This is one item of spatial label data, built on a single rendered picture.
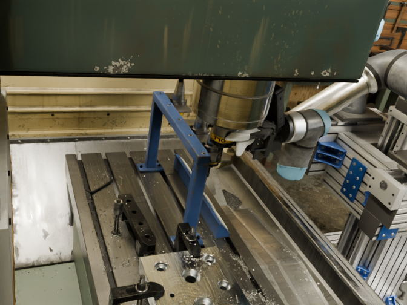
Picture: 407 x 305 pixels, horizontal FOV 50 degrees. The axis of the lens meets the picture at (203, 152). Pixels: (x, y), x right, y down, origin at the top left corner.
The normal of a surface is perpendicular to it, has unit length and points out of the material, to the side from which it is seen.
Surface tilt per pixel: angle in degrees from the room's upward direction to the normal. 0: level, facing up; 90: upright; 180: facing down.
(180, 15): 90
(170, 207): 0
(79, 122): 90
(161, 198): 0
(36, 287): 0
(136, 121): 90
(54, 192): 24
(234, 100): 90
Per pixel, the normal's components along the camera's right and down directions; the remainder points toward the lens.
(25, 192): 0.32, -0.56
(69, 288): 0.16, -0.86
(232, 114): 0.00, 0.48
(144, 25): 0.36, 0.50
